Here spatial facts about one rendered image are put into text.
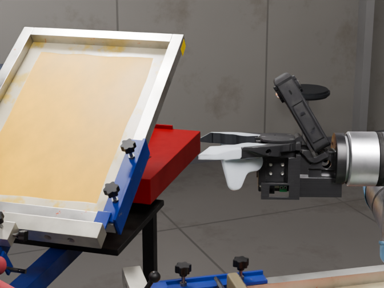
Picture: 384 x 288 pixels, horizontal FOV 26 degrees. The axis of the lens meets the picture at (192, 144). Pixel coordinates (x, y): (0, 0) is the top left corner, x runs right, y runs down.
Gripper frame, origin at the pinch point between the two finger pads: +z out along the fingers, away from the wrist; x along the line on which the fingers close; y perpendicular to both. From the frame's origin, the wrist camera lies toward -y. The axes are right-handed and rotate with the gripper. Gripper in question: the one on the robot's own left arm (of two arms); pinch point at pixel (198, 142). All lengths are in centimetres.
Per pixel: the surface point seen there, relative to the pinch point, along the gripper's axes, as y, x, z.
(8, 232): 39, 98, 52
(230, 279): 50, 92, -6
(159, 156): 33, 179, 18
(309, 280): 55, 108, -28
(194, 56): 14, 512, 15
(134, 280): 51, 95, 19
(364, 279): 56, 112, -44
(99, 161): 26, 130, 32
